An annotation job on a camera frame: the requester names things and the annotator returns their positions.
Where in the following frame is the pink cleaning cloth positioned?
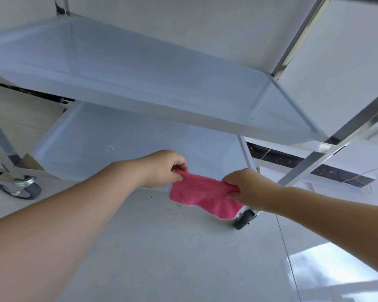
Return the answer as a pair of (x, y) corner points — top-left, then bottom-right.
(169, 171), (245, 221)

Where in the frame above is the person's left hand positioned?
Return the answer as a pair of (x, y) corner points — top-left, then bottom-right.
(141, 150), (189, 189)

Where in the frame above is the person's right hand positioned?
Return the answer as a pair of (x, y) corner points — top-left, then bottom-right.
(222, 168), (282, 214)

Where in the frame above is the person's left forearm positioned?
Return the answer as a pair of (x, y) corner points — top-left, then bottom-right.
(0, 160), (149, 302)

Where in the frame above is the stainless steel trolley cart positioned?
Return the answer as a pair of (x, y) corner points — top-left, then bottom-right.
(0, 0), (378, 230)

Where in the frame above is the thin white cable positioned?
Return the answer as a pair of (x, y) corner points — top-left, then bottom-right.
(342, 163), (378, 195)

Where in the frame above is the grey caster wheel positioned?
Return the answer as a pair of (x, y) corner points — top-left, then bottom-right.
(0, 175), (41, 200)

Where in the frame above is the person's right forearm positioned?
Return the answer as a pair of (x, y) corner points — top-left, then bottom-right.
(276, 186), (378, 279)

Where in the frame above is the black caster wheel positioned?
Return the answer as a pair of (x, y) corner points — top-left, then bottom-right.
(233, 208), (256, 230)

